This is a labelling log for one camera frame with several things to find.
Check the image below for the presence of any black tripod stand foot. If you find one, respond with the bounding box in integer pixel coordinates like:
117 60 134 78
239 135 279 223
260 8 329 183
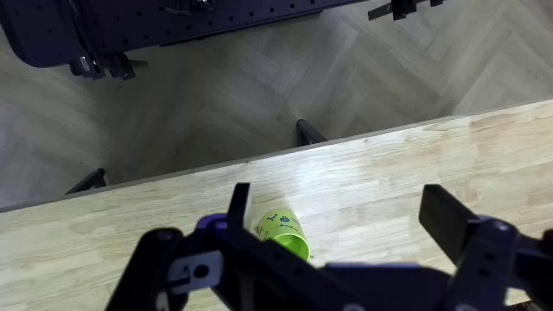
367 0 447 22

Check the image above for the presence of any green mug with print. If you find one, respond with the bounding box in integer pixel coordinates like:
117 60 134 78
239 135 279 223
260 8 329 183
255 207 314 262

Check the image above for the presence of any black caster wheel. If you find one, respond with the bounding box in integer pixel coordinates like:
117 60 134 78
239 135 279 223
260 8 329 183
68 50 139 81

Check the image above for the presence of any black perforated cart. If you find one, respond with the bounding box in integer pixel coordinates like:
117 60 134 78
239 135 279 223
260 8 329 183
0 0 371 69

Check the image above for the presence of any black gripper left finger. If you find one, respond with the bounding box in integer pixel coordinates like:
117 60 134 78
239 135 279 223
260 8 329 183
104 181 348 311

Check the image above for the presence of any black table leg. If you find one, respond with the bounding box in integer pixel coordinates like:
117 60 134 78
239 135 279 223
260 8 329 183
295 117 331 147
65 166 111 197

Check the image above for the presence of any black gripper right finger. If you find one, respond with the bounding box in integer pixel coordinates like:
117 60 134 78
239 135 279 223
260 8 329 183
419 183 553 311

